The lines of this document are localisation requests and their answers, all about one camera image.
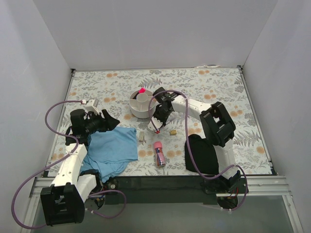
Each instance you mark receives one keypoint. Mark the pink black highlighter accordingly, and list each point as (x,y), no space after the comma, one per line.
(142,90)

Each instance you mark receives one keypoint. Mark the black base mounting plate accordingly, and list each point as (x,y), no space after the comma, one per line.
(207,194)

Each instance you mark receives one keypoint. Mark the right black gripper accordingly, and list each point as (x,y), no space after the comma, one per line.
(161,112)

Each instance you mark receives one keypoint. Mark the black cloth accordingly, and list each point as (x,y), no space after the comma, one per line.
(204,155)

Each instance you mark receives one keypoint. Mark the beige eraser block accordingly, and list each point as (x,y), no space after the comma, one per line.
(141,136)

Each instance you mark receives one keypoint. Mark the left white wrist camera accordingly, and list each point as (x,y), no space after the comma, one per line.
(91,105)

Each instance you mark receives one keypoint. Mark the floral patterned table mat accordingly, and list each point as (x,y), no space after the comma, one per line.
(114,88)

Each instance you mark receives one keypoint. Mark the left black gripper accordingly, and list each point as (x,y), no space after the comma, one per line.
(103,121)

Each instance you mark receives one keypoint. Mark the light blue cloth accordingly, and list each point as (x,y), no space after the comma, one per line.
(110,152)

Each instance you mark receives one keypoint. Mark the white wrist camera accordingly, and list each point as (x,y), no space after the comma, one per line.
(91,105)
(154,125)

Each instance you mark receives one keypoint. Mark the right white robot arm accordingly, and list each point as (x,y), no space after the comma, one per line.
(218,128)

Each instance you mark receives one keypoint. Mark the pink capped glue tube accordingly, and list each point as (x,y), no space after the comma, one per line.
(159,155)

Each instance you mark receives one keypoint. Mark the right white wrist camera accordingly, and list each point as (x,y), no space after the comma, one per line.
(154,125)

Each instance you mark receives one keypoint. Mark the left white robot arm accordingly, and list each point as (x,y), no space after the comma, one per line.
(63,201)

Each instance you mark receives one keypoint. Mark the white round divided organizer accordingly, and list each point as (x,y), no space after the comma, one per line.
(139,103)

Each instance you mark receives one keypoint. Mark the aluminium frame rail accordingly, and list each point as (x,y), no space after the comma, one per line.
(257,185)

